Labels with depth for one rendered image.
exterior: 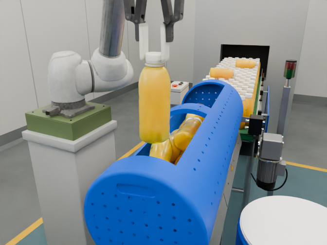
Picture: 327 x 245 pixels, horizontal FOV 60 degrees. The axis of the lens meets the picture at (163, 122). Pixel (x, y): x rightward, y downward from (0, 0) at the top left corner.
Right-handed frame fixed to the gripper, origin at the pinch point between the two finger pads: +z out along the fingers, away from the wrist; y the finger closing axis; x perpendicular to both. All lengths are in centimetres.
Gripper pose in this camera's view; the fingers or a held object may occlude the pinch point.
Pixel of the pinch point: (154, 43)
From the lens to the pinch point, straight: 58.0
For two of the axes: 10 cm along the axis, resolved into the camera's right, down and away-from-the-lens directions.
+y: 9.4, 1.2, -3.1
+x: 3.3, -3.5, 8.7
